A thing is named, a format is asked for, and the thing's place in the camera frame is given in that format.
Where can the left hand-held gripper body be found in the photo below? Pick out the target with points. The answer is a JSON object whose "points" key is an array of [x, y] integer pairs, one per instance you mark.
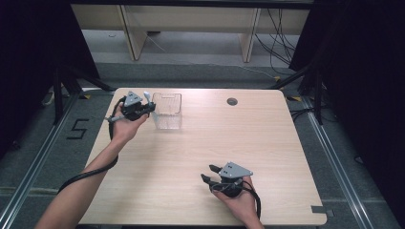
{"points": [[132, 100]]}

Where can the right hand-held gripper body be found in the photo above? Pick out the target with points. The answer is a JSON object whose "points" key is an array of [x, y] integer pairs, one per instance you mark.
{"points": [[234, 171]]}

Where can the clear plastic container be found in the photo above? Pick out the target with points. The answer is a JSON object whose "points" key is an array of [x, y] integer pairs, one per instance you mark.
{"points": [[169, 111]]}

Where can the person's left hand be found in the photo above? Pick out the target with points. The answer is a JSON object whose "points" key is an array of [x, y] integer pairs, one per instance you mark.
{"points": [[125, 129]]}

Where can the person's right hand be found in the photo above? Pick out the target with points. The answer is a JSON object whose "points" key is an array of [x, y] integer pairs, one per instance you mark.
{"points": [[243, 203]]}

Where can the black metal stand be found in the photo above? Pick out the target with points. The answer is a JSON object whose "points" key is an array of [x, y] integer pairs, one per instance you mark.
{"points": [[318, 95], [58, 95]]}

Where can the grey tape piece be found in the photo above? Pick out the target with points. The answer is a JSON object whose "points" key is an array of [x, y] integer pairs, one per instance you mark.
{"points": [[320, 210]]}

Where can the beige wooden desk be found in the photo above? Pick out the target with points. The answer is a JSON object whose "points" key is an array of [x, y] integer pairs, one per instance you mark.
{"points": [[191, 17]]}

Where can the black curtain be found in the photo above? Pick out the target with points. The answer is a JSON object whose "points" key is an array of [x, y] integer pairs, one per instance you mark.
{"points": [[28, 63], [366, 79]]}

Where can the aluminium floor rail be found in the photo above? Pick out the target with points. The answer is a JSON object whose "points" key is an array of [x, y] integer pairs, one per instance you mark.
{"points": [[334, 168], [35, 162]]}

